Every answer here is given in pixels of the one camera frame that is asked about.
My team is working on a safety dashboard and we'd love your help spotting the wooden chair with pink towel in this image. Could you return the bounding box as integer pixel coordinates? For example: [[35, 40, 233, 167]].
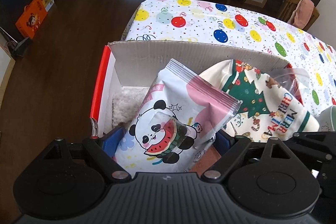
[[277, 0, 319, 31]]

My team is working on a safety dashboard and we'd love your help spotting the pink towel on chair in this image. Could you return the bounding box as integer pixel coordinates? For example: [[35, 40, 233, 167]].
[[287, 0, 315, 30]]

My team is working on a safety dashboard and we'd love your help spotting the orange gift box on floor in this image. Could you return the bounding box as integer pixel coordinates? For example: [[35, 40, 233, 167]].
[[15, 0, 54, 39]]

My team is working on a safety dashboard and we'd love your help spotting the clear bubble wrap sheet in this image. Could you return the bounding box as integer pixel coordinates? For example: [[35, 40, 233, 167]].
[[112, 87, 149, 127]]

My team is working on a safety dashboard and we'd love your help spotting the Christmas tree tote bag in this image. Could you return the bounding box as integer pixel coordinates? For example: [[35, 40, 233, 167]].
[[200, 60, 319, 143]]

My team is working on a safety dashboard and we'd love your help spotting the clear zip plastic bag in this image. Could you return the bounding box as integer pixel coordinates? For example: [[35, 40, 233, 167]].
[[270, 65, 310, 101]]

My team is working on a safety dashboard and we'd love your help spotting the pale green ceramic mug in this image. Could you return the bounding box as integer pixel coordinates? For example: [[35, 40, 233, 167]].
[[318, 105, 336, 132]]

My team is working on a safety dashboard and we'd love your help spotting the panda print wipes pack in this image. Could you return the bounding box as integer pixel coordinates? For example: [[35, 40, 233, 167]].
[[113, 59, 240, 176]]

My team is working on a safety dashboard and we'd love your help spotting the red and white cardboard box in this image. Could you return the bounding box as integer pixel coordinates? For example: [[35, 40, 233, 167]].
[[89, 39, 305, 172]]

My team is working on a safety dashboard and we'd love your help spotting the balloon print tablecloth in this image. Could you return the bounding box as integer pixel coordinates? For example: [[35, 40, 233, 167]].
[[121, 0, 335, 116]]

